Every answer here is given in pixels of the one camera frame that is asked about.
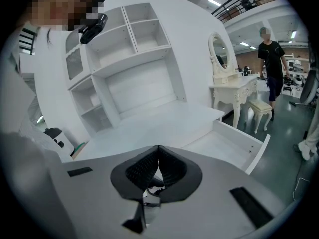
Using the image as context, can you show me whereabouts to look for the white large drawer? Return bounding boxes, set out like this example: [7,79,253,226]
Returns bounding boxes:
[183,119,272,176]

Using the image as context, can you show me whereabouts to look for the black stair railing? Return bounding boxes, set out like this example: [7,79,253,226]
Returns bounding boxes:
[19,27,38,56]

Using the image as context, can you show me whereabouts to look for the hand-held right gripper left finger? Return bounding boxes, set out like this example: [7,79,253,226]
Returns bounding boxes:
[46,145,160,239]

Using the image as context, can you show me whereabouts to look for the cream ornate dressing table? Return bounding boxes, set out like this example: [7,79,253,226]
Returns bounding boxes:
[208,32,260,129]

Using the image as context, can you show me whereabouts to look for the round grey stand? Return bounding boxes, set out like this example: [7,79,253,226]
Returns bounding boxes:
[300,67,319,107]

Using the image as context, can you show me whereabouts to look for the person's head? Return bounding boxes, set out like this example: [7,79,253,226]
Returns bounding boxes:
[26,0,108,32]

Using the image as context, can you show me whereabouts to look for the white wooden shelf cabinet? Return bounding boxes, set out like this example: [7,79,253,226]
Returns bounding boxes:
[65,2,225,162]

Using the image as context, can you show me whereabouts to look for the person's striped white shirt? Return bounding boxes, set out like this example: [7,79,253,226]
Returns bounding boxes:
[0,26,73,239]

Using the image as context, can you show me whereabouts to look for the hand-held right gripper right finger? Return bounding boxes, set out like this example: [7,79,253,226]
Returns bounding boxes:
[149,145,288,239]

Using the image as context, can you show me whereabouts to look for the cream cushioned stool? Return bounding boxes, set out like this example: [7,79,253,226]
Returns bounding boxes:
[246,98,274,135]

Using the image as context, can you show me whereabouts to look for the black mezzanine railing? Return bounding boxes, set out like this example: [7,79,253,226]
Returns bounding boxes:
[211,0,281,24]

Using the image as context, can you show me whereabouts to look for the black head-worn camera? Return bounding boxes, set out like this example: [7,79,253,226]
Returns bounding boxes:
[79,13,109,45]

